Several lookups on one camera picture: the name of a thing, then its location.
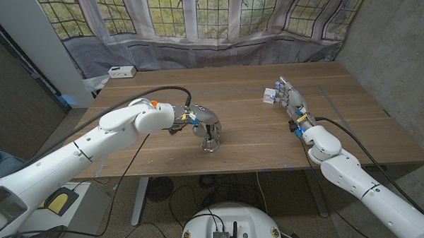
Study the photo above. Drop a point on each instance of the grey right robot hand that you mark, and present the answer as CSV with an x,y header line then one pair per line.
x,y
296,100

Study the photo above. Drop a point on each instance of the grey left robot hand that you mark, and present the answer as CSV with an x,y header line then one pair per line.
x,y
205,115

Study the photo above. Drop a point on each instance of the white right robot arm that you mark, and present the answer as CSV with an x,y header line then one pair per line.
x,y
359,184

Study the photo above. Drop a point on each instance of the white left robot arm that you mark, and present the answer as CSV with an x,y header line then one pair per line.
x,y
92,144

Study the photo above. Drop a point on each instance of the white block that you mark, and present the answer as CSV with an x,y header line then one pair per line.
x,y
269,95

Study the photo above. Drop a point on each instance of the printed window backdrop cloth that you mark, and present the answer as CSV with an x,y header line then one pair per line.
x,y
213,52

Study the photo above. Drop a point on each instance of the round black floor device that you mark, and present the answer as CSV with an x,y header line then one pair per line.
x,y
159,188

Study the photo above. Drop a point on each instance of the white power socket box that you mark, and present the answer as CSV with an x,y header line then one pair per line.
x,y
122,71

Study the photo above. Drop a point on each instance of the grey table leg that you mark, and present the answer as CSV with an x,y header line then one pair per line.
x,y
315,193

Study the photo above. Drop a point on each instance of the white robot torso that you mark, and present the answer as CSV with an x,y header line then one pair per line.
x,y
233,217

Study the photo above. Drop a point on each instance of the white table leg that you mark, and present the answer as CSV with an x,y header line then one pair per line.
x,y
140,199

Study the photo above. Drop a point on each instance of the black antenna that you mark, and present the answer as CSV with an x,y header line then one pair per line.
x,y
235,229

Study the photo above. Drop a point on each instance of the white pedal platform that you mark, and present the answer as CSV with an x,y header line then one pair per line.
x,y
91,208

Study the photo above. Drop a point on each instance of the yellow black foot pedal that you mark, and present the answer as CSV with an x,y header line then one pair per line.
x,y
61,201

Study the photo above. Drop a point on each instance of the dark grey door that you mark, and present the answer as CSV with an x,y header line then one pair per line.
x,y
13,104

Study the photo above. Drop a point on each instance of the blue seat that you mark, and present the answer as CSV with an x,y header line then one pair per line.
x,y
5,168

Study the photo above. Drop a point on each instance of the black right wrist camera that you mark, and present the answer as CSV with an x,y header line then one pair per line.
x,y
293,127

